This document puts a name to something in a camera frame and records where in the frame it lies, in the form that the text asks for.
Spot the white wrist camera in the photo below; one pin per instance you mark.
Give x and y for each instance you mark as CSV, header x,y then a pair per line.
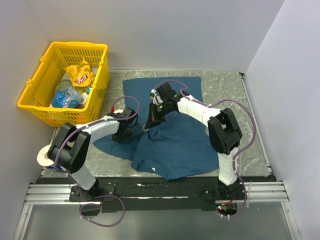
x,y
155,98
114,111

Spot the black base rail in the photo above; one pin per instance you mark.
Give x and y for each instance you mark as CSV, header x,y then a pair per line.
x,y
157,194

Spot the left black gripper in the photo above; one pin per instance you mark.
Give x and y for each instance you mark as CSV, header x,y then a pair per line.
x,y
118,138

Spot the small white bottle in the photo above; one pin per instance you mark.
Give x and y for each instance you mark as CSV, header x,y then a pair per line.
x,y
85,95

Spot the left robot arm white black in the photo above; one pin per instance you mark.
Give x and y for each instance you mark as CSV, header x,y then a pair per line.
x,y
70,147

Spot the blue plastic bag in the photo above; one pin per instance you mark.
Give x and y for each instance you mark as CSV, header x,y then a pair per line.
x,y
66,98

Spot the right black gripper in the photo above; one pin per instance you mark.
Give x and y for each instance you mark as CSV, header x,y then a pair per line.
x,y
152,120

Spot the toilet paper roll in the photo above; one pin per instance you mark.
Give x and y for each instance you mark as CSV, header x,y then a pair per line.
x,y
42,157

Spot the yellow plastic basket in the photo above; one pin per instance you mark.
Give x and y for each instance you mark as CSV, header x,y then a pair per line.
x,y
40,89

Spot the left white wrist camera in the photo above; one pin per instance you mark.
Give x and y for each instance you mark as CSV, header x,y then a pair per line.
x,y
114,111

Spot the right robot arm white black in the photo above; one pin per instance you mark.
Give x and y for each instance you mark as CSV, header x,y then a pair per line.
x,y
223,129

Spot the aluminium frame rail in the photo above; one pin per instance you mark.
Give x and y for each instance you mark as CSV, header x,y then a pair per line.
x,y
42,194

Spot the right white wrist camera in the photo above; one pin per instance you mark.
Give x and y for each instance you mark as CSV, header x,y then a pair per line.
x,y
155,98

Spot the yellow snack bag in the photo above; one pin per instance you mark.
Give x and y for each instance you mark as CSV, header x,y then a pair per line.
x,y
81,75

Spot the blue t-shirt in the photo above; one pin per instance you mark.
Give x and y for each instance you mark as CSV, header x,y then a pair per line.
x,y
177,148

